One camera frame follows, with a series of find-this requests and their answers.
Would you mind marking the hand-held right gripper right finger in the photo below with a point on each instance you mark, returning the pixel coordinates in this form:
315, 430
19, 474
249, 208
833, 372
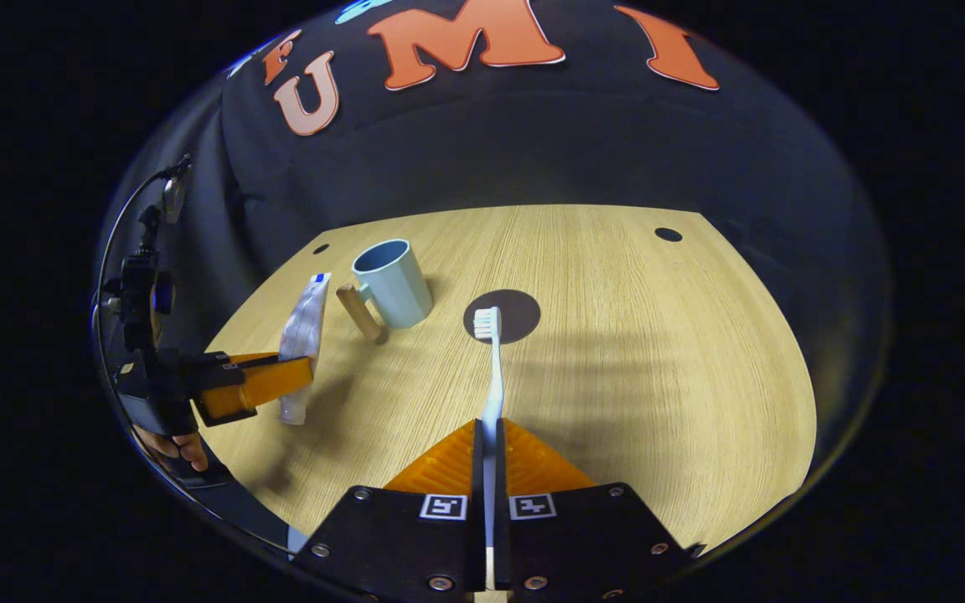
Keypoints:
502, 544

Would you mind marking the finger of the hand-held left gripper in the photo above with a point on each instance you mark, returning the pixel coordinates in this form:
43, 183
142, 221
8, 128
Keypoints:
235, 358
260, 387

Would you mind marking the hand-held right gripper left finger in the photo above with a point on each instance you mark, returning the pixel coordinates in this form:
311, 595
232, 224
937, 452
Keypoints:
477, 544

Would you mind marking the white toothpaste tube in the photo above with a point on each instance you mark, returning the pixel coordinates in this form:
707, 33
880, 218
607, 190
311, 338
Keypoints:
302, 335

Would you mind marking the white toothbrush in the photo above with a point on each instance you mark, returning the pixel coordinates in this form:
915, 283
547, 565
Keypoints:
495, 377

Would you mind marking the black backdrop cloth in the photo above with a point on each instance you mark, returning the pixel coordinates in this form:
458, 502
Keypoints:
533, 142

